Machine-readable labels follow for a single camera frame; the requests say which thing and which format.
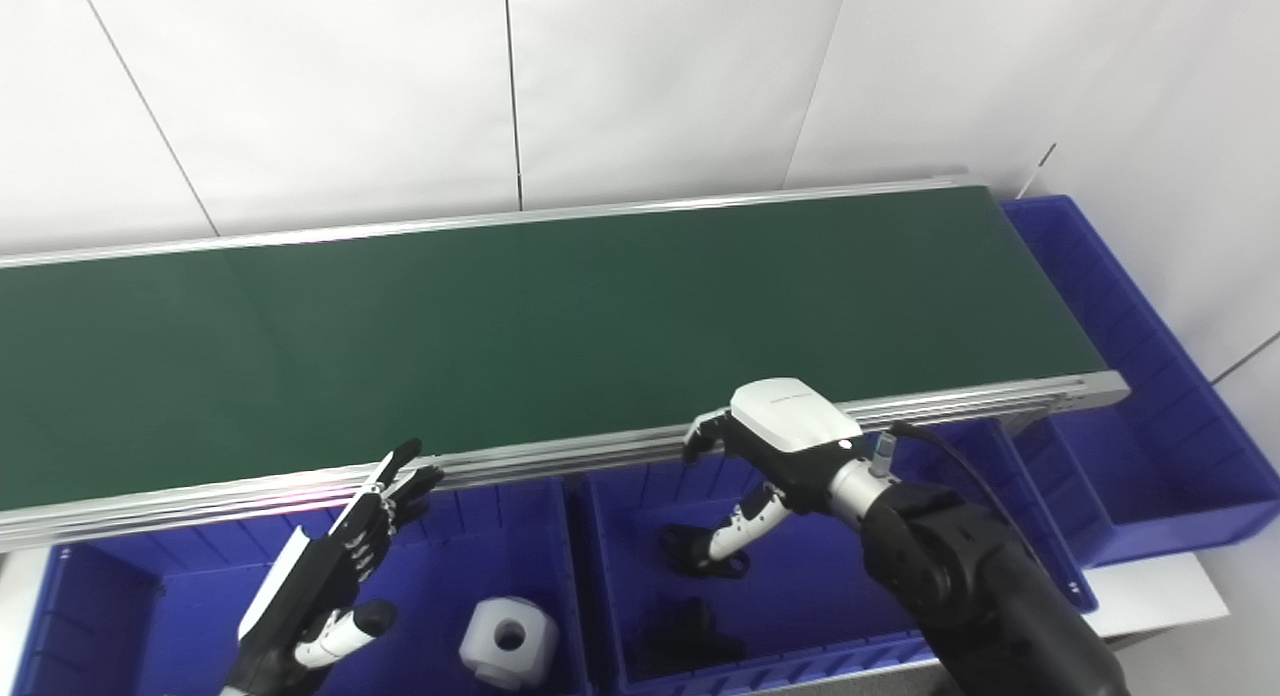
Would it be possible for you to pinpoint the green conveyor belt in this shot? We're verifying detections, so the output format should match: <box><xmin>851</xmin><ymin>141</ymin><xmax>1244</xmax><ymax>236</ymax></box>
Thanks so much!
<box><xmin>0</xmin><ymin>176</ymin><xmax>1131</xmax><ymax>555</ymax></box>
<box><xmin>0</xmin><ymin>186</ymin><xmax>1109</xmax><ymax>512</ymax></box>

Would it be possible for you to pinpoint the black flanged machine part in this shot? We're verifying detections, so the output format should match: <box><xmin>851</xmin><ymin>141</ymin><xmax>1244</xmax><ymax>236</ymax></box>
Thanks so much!
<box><xmin>660</xmin><ymin>524</ymin><xmax>751</xmax><ymax>579</ymax></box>

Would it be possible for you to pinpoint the blue plastic bin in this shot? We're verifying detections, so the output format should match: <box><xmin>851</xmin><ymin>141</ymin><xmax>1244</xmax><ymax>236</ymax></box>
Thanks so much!
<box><xmin>1000</xmin><ymin>194</ymin><xmax>1280</xmax><ymax>569</ymax></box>
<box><xmin>565</xmin><ymin>421</ymin><xmax>1098</xmax><ymax>696</ymax></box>
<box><xmin>10</xmin><ymin>476</ymin><xmax>591</xmax><ymax>696</ymax></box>

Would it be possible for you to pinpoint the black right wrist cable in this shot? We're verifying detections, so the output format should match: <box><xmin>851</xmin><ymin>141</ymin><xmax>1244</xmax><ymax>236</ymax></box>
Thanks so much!
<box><xmin>875</xmin><ymin>423</ymin><xmax>1061</xmax><ymax>597</ymax></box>

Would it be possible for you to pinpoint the thin grey bracket rod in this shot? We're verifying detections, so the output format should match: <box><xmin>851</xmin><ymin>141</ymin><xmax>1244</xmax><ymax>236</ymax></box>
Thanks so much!
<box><xmin>1015</xmin><ymin>143</ymin><xmax>1058</xmax><ymax>199</ymax></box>

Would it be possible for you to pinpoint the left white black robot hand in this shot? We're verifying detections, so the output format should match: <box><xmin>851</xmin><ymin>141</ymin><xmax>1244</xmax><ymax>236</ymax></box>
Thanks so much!
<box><xmin>225</xmin><ymin>438</ymin><xmax>446</xmax><ymax>692</ymax></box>

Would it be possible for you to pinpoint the white cube part with hole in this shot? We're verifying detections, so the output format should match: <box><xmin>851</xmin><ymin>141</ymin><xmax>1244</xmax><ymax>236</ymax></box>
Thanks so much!
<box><xmin>458</xmin><ymin>596</ymin><xmax>559</xmax><ymax>692</ymax></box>

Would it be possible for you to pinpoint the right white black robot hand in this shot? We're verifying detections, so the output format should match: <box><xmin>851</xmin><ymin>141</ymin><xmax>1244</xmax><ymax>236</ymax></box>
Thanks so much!
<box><xmin>682</xmin><ymin>378</ymin><xmax>866</xmax><ymax>564</ymax></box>

